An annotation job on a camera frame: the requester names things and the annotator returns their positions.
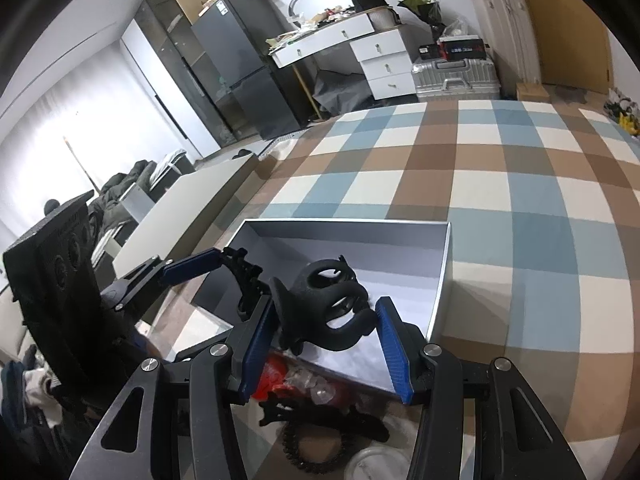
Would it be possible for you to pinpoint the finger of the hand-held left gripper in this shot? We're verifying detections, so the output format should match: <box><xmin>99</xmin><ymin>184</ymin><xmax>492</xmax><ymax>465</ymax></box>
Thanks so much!
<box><xmin>99</xmin><ymin>247</ymin><xmax>227</xmax><ymax>313</ymax></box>
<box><xmin>170</xmin><ymin>322</ymin><xmax>241</xmax><ymax>363</ymax></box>

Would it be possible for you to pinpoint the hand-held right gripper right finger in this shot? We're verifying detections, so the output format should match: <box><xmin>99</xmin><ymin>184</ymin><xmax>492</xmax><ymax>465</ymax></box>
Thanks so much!
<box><xmin>374</xmin><ymin>296</ymin><xmax>586</xmax><ymax>480</ymax></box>

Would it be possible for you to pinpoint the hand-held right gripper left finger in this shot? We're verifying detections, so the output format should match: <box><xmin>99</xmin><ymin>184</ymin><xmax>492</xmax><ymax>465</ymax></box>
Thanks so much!
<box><xmin>70</xmin><ymin>297</ymin><xmax>276</xmax><ymax>480</ymax></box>

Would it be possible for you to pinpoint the red clear hair clip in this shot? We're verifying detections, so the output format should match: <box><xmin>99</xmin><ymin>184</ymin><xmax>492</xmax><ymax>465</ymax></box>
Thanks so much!
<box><xmin>252</xmin><ymin>354</ymin><xmax>296</xmax><ymax>401</ymax></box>

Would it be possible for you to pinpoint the slim black hair clip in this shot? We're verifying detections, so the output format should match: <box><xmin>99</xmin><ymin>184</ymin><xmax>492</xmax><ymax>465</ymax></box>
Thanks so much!
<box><xmin>222</xmin><ymin>246</ymin><xmax>273</xmax><ymax>322</ymax></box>

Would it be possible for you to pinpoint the large black hair claw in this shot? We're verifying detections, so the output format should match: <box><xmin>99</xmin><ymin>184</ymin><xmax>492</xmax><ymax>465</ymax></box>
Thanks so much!
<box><xmin>270</xmin><ymin>255</ymin><xmax>378</xmax><ymax>356</ymax></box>

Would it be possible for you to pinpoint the grey storage box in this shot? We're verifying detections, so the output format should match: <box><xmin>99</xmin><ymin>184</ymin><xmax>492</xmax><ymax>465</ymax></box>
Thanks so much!
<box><xmin>192</xmin><ymin>218</ymin><xmax>453</xmax><ymax>403</ymax></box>

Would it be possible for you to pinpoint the black spiral hair tie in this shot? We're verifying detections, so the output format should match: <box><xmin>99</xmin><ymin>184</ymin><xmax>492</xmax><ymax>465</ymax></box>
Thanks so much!
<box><xmin>281</xmin><ymin>420</ymin><xmax>351</xmax><ymax>473</ymax></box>

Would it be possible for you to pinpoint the white cube stool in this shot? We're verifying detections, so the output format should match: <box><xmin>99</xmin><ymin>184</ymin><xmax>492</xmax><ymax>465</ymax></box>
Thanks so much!
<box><xmin>122</xmin><ymin>182</ymin><xmax>157</xmax><ymax>223</ymax></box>

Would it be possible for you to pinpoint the dark jacket pile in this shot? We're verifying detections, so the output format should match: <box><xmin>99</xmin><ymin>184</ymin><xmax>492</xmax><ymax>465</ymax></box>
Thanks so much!
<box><xmin>87</xmin><ymin>159</ymin><xmax>156</xmax><ymax>241</ymax></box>

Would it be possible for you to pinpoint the clear round lid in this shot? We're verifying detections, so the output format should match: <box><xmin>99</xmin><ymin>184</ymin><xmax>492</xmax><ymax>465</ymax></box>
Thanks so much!
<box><xmin>345</xmin><ymin>444</ymin><xmax>411</xmax><ymax>480</ymax></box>

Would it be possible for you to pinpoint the white curtain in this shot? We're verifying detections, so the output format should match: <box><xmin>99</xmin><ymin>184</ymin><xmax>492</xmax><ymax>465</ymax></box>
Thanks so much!
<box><xmin>0</xmin><ymin>42</ymin><xmax>201</xmax><ymax>261</ymax></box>

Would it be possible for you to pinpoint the checkered blanket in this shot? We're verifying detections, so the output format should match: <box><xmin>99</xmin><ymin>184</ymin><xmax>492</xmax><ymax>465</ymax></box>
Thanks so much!
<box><xmin>135</xmin><ymin>99</ymin><xmax>640</xmax><ymax>480</ymax></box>

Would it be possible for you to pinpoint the glass door cabinet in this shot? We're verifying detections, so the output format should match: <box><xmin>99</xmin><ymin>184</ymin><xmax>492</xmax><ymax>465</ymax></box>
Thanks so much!
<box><xmin>134</xmin><ymin>0</ymin><xmax>236</xmax><ymax>148</ymax></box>

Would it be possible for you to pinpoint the grey refrigerator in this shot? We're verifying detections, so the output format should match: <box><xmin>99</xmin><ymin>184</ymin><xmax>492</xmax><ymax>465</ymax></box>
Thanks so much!
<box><xmin>191</xmin><ymin>0</ymin><xmax>301</xmax><ymax>143</ymax></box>

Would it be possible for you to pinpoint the dark cloth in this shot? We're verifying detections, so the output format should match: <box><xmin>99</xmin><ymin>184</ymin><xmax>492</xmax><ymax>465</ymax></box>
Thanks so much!
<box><xmin>312</xmin><ymin>67</ymin><xmax>373</xmax><ymax>113</ymax></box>

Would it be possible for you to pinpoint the desk clutter pile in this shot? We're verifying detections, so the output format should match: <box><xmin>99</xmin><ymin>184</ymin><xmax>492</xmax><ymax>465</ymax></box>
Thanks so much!
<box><xmin>267</xmin><ymin>5</ymin><xmax>361</xmax><ymax>53</ymax></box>

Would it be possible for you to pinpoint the silver suitcase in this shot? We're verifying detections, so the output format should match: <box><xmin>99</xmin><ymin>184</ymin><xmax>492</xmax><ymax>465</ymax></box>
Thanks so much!
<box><xmin>411</xmin><ymin>57</ymin><xmax>502</xmax><ymax>101</ymax></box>

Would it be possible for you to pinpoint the white desk with drawers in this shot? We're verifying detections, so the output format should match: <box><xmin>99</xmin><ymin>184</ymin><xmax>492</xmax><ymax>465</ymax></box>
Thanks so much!
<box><xmin>270</xmin><ymin>10</ymin><xmax>418</xmax><ymax>101</ymax></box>

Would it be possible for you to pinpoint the cardboard box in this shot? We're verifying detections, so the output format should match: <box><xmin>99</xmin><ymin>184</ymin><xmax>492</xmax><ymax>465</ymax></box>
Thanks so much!
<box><xmin>516</xmin><ymin>82</ymin><xmax>550</xmax><ymax>103</ymax></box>

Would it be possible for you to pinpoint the black and red box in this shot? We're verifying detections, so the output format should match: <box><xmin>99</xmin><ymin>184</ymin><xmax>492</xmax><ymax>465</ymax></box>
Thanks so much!
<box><xmin>437</xmin><ymin>36</ymin><xmax>487</xmax><ymax>59</ymax></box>

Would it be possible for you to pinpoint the white ribbed bin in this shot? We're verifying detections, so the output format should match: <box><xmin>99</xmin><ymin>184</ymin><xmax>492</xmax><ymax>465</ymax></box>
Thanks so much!
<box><xmin>372</xmin><ymin>6</ymin><xmax>401</xmax><ymax>31</ymax></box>

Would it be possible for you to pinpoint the clear plastic bag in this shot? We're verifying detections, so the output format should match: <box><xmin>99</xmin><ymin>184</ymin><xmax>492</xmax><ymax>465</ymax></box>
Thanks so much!
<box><xmin>440</xmin><ymin>17</ymin><xmax>471</xmax><ymax>41</ymax></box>

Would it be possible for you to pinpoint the yellow and white clutter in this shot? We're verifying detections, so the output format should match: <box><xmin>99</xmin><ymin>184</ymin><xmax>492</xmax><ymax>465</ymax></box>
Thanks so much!
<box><xmin>602</xmin><ymin>87</ymin><xmax>640</xmax><ymax>136</ymax></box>

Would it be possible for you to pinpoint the white suitcase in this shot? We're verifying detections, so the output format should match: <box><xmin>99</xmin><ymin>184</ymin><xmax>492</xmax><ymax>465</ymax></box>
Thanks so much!
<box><xmin>472</xmin><ymin>0</ymin><xmax>543</xmax><ymax>86</ymax></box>

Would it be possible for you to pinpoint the wrapped flower bouquet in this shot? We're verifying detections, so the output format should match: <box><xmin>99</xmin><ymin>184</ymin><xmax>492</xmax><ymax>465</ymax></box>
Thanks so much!
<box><xmin>397</xmin><ymin>0</ymin><xmax>446</xmax><ymax>36</ymax></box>

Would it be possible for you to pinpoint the wooden door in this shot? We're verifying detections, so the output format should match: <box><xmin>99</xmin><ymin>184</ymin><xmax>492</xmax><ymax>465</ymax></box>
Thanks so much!
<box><xmin>505</xmin><ymin>0</ymin><xmax>616</xmax><ymax>96</ymax></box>

